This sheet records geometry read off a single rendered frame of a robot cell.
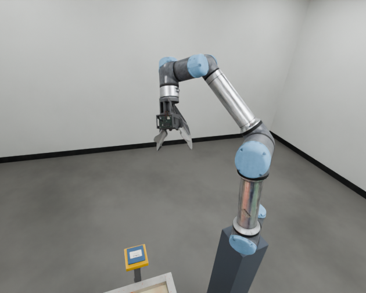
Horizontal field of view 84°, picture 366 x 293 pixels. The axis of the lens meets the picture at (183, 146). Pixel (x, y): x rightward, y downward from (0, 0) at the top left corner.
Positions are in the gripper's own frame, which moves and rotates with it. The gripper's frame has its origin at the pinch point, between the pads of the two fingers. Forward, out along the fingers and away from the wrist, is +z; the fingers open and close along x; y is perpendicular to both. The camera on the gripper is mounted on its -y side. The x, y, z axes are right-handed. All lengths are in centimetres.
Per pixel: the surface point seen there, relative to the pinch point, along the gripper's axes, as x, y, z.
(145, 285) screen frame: -28, -14, 71
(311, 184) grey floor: 88, -338, 76
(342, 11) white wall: 142, -344, -207
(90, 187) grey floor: -223, -147, 55
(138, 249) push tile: -43, -29, 61
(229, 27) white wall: -32, -292, -206
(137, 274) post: -48, -32, 79
